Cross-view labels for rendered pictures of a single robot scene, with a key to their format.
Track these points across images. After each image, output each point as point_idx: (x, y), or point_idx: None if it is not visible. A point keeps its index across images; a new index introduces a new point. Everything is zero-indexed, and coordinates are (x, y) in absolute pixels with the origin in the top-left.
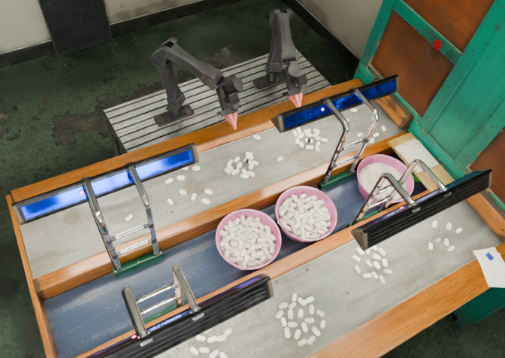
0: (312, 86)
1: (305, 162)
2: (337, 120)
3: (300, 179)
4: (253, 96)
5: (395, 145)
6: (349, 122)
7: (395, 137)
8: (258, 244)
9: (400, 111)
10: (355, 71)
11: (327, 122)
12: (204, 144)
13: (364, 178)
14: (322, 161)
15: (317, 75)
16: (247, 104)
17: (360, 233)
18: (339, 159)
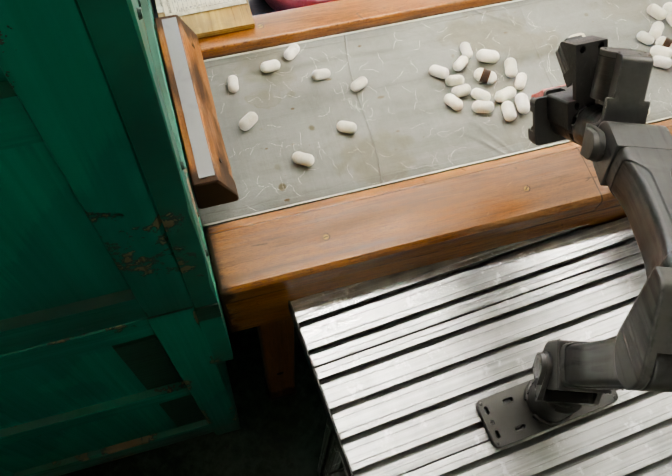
0: (386, 352)
1: (505, 25)
2: (372, 136)
3: None
4: (616, 325)
5: (238, 8)
6: (334, 126)
7: (218, 40)
8: None
9: (188, 49)
10: (222, 319)
11: (407, 133)
12: None
13: None
14: (459, 22)
15: (347, 409)
16: (638, 290)
17: None
18: (418, 2)
